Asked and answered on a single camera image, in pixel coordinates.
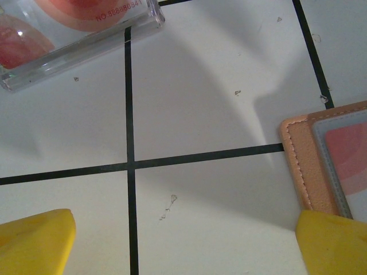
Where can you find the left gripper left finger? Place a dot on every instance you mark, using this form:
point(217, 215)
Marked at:
point(34, 246)

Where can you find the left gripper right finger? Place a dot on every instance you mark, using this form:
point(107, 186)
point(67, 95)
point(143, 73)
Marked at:
point(335, 246)

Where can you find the clear acrylic card holder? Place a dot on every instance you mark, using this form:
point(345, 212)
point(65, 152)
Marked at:
point(86, 48)

